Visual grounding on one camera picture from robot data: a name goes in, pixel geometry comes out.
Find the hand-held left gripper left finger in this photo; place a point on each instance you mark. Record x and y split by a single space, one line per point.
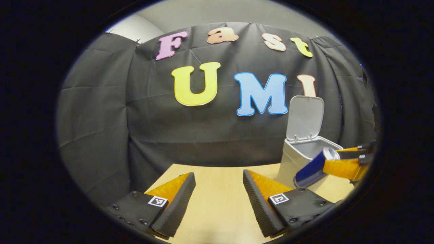
176 206

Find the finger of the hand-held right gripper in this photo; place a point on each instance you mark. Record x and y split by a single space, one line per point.
356 153
342 167

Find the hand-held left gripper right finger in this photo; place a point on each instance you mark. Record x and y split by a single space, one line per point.
259 203

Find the blue pop can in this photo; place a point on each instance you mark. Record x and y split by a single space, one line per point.
312 169

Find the white desktop garbage bin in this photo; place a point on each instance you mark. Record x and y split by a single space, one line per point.
305 118

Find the wooden desktop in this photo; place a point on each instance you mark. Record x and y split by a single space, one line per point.
217 203

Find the black backdrop cloth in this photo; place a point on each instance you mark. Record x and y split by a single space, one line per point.
135 128

